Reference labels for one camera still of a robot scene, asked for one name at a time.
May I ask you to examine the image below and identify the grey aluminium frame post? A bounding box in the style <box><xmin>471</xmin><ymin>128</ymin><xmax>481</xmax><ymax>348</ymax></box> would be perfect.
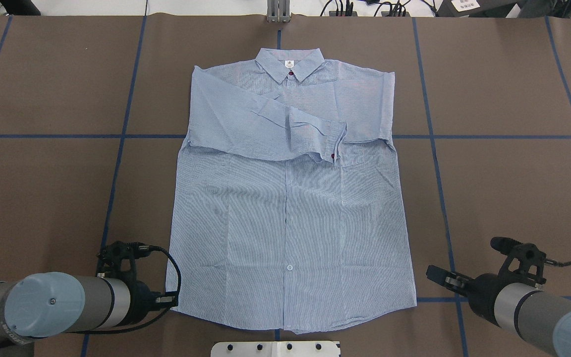
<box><xmin>267</xmin><ymin>0</ymin><xmax>291</xmax><ymax>23</ymax></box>

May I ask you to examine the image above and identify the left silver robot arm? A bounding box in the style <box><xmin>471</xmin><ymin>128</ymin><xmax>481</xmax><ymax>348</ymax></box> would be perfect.
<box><xmin>0</xmin><ymin>272</ymin><xmax>179</xmax><ymax>357</ymax></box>

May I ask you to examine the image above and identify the light blue striped shirt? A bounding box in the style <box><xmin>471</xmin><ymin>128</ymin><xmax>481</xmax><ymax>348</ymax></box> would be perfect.
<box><xmin>166</xmin><ymin>48</ymin><xmax>417</xmax><ymax>334</ymax></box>

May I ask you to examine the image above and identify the black cable bundle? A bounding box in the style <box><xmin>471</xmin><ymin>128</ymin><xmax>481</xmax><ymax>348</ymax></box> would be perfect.
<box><xmin>320</xmin><ymin>0</ymin><xmax>439</xmax><ymax>18</ymax></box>

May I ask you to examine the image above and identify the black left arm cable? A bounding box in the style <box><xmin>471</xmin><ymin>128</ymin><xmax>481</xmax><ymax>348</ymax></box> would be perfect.
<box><xmin>82</xmin><ymin>245</ymin><xmax>182</xmax><ymax>335</ymax></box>

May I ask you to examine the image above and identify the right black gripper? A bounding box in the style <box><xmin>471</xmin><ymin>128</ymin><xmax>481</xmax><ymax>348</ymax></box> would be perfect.
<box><xmin>426</xmin><ymin>265</ymin><xmax>514</xmax><ymax>323</ymax></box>

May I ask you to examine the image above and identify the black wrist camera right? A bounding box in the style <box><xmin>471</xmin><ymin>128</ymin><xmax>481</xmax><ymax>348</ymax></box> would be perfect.
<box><xmin>490</xmin><ymin>237</ymin><xmax>554</xmax><ymax>287</ymax></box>

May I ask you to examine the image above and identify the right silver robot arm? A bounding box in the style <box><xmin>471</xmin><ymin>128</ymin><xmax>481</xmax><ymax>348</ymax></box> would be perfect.
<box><xmin>426</xmin><ymin>266</ymin><xmax>571</xmax><ymax>357</ymax></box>

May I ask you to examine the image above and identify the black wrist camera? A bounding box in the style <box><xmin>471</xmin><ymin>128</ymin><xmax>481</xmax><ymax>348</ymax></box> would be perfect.
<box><xmin>95</xmin><ymin>241</ymin><xmax>151</xmax><ymax>286</ymax></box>
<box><xmin>490</xmin><ymin>237</ymin><xmax>554</xmax><ymax>287</ymax></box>

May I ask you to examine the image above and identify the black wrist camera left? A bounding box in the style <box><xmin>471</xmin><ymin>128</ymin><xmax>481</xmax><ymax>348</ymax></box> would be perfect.
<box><xmin>95</xmin><ymin>241</ymin><xmax>151</xmax><ymax>286</ymax></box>

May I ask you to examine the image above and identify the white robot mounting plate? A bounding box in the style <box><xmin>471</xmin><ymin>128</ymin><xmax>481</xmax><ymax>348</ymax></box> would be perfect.
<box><xmin>210</xmin><ymin>341</ymin><xmax>342</xmax><ymax>357</ymax></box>

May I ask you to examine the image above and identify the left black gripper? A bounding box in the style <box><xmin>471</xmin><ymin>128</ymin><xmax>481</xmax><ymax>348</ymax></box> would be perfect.
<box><xmin>128</xmin><ymin>280</ymin><xmax>179</xmax><ymax>323</ymax></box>

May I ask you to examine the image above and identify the black box with label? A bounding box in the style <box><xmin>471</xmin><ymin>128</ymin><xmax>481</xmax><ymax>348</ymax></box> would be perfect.
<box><xmin>436</xmin><ymin>0</ymin><xmax>517</xmax><ymax>18</ymax></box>

